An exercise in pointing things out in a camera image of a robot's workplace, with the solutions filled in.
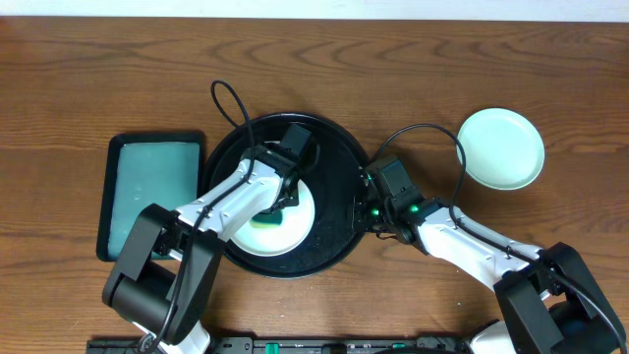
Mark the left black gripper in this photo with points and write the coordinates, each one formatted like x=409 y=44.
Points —
x=288 y=198

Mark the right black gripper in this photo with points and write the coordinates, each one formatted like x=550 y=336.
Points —
x=362 y=216

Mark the white plate with stain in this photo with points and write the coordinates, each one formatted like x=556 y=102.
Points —
x=297 y=224

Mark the green and yellow sponge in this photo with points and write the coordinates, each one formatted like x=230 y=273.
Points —
x=267 y=220

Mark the mint plate with stain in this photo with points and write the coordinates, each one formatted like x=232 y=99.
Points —
x=501 y=149

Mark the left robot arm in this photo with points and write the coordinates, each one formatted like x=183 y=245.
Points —
x=164 y=274

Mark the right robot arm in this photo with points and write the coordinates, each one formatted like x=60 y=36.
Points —
x=548 y=298

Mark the round black tray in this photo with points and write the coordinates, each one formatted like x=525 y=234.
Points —
x=336 y=185

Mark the black rectangular sponge tray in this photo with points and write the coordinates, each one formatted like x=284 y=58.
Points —
x=145 y=168

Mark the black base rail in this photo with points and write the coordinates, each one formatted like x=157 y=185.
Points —
x=243 y=344

